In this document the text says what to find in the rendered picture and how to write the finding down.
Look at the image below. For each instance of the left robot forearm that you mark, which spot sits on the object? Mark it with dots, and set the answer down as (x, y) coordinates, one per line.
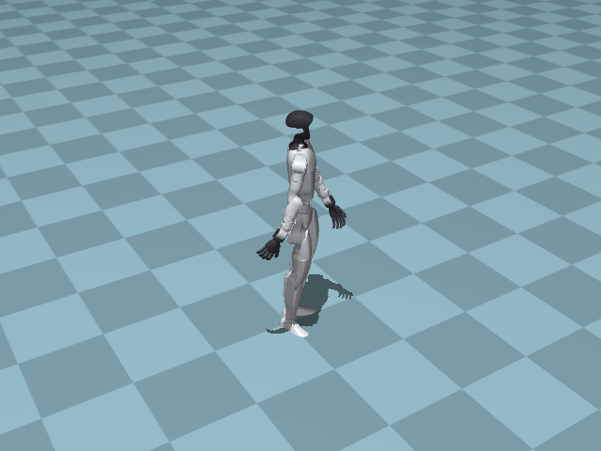
(322, 191)

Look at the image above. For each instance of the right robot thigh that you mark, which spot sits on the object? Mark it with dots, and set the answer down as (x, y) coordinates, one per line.
(302, 252)

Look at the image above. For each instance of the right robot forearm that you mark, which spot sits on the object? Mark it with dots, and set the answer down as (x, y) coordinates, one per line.
(290, 212)

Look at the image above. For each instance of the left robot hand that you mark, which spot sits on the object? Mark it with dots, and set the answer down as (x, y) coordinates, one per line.
(335, 212)

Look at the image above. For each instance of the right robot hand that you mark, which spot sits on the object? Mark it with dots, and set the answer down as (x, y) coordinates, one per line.
(272, 246)

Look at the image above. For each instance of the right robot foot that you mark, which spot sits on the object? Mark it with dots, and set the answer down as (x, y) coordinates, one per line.
(294, 328)

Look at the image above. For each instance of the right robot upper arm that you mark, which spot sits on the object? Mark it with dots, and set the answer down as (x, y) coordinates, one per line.
(298, 170)

